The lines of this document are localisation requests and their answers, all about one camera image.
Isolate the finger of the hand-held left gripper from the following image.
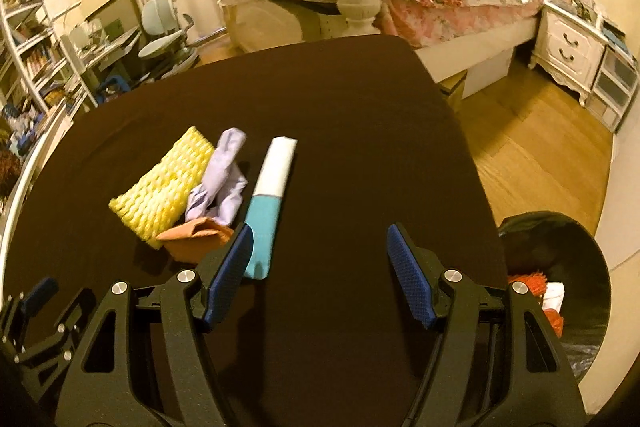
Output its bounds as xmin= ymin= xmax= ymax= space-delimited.
xmin=15 ymin=289 xmax=98 ymax=365
xmin=0 ymin=277 xmax=60 ymax=348

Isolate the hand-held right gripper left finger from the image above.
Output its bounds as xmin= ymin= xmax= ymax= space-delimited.
xmin=55 ymin=223 xmax=256 ymax=427

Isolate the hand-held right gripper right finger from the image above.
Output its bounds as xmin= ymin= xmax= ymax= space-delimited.
xmin=386 ymin=223 xmax=587 ymax=427

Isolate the orange paper piece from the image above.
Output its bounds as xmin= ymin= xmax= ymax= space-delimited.
xmin=156 ymin=217 xmax=236 ymax=265

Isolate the white and teal tube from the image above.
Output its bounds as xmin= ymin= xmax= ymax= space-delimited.
xmin=243 ymin=137 xmax=299 ymax=280

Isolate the purple cloth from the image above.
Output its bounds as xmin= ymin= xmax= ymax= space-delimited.
xmin=185 ymin=128 xmax=249 ymax=228

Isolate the yellow foam net sleeve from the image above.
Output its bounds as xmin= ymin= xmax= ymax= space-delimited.
xmin=109 ymin=126 xmax=216 ymax=250

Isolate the white paper towel wad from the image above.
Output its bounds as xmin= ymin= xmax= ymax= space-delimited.
xmin=541 ymin=282 xmax=566 ymax=310

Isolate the bin with black bag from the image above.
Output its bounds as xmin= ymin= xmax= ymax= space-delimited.
xmin=497 ymin=211 xmax=613 ymax=383

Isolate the cardboard box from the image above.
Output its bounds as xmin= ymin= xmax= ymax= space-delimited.
xmin=440 ymin=72 xmax=468 ymax=112

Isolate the white bed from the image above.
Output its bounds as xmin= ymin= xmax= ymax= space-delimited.
xmin=215 ymin=0 xmax=563 ymax=100

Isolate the white bookshelf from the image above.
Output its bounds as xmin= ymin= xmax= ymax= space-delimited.
xmin=0 ymin=0 xmax=91 ymax=148

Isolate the white desk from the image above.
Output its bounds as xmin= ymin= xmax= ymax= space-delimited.
xmin=60 ymin=19 xmax=146 ymax=108

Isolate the grey desk chair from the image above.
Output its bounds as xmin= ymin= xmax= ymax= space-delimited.
xmin=137 ymin=0 xmax=198 ymax=72

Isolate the white nightstand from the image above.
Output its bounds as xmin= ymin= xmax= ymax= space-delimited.
xmin=529 ymin=0 xmax=608 ymax=108

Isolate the plastic drawer unit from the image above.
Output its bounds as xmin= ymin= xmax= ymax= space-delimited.
xmin=585 ymin=42 xmax=640 ymax=135

